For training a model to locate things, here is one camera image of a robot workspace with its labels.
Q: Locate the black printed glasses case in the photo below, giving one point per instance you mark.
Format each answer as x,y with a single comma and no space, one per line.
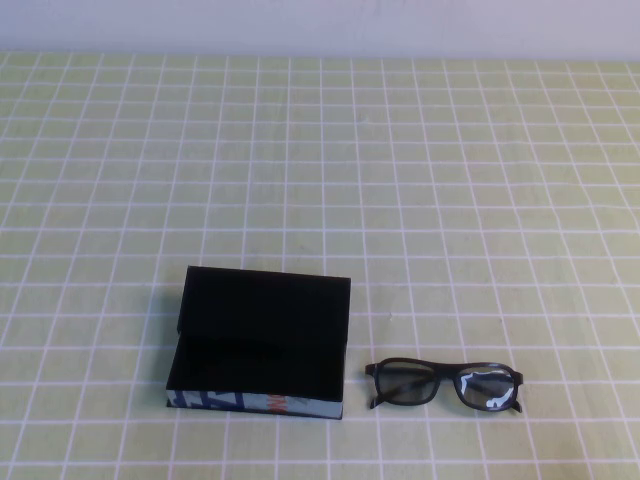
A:
260,320

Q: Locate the black framed glasses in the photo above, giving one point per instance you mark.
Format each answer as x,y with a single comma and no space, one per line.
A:
400,381

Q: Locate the green checked tablecloth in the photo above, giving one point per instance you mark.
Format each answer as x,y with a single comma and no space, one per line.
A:
320,175

